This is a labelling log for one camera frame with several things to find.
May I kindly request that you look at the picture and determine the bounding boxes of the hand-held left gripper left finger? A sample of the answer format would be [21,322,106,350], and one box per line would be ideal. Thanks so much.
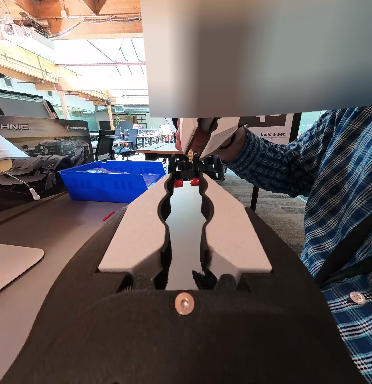
[98,174,174,273]

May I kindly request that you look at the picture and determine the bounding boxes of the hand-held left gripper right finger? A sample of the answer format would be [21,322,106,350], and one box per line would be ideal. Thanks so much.
[200,173,273,276]

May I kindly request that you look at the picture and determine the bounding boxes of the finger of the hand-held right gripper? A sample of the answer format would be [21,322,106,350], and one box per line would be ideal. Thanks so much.
[199,117,246,160]
[178,118,200,156]

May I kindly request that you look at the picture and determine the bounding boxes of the black lego frame red pins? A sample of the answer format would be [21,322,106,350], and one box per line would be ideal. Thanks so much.
[169,153,201,188]

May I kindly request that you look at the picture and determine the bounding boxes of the person's right forearm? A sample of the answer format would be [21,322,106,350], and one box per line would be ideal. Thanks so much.
[226,109,339,199]

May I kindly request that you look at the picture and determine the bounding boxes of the person's right hand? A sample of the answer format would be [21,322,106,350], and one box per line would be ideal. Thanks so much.
[221,127,250,164]

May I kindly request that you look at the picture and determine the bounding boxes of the wooden office desk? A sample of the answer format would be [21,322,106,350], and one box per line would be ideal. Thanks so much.
[136,142,178,164]

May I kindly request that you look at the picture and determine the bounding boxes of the black office chair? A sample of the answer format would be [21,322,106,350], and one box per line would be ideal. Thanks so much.
[201,156,227,181]
[94,129,116,162]
[117,128,138,161]

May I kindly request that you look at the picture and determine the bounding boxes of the printed marker sign on stand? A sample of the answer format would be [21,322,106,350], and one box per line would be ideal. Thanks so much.
[245,112,302,212]

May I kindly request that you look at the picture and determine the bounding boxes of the heap of clear plastic bags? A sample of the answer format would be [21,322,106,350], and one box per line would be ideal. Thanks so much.
[79,167,164,188]

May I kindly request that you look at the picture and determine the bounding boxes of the blue plastic bin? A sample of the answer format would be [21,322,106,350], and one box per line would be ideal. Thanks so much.
[58,160,166,201]

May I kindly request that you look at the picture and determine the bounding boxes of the black car print box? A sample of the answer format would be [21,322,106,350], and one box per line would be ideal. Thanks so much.
[0,115,95,210]

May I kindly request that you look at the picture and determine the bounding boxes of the white book stand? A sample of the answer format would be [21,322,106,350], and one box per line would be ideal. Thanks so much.
[0,158,45,296]

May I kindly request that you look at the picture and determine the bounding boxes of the person's plaid shirt torso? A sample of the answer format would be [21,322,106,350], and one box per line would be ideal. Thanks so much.
[300,105,372,384]

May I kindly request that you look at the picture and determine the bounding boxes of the white instruction booklet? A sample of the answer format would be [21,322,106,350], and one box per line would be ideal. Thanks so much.
[0,130,30,159]

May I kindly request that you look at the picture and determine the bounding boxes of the large grey framed panel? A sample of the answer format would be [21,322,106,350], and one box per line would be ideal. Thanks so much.
[0,88,59,119]

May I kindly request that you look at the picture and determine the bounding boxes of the white ceiling projector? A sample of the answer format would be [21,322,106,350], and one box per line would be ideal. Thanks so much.
[1,22,54,50]

